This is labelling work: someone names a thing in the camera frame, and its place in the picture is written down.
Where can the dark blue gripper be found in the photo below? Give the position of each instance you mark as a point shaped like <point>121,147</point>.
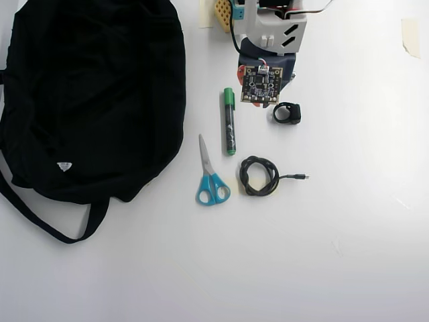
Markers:
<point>289,66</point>

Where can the green and black marker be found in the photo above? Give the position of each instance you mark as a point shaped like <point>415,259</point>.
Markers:
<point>229,124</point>

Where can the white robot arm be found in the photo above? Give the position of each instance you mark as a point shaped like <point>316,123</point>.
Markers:
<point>264,25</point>

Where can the black fabric bag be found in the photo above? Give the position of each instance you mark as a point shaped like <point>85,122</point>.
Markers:
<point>83,100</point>

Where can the yellow perforated block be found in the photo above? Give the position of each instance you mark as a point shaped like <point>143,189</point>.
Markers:
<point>223,13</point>

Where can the beige tape strip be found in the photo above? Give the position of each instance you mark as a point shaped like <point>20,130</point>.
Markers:
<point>206,15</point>

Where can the pale yellow tape patch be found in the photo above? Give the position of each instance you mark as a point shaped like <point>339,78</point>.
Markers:
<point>256,182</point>

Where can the large beige tape piece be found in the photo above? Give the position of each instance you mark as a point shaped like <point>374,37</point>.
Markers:
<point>411,37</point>

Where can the bare camera circuit board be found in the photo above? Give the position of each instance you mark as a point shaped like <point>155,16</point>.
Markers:
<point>261,84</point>

